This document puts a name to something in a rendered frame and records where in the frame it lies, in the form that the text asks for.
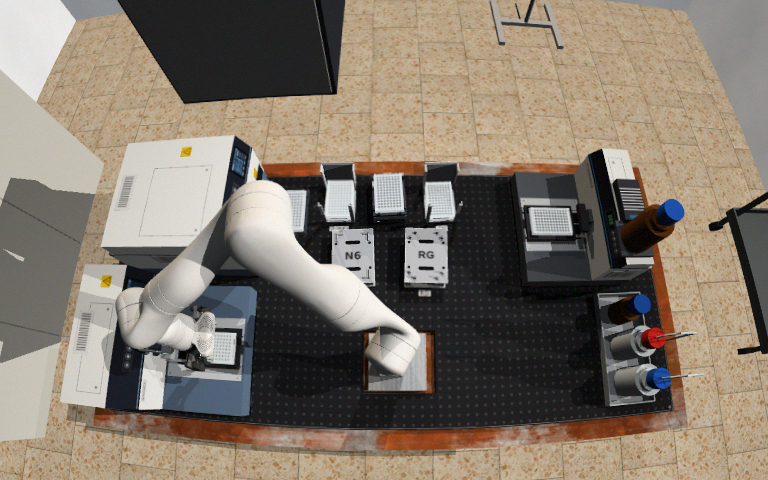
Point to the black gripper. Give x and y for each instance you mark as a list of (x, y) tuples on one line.
[(194, 360)]

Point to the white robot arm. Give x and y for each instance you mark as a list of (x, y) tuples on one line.
[(258, 224)]

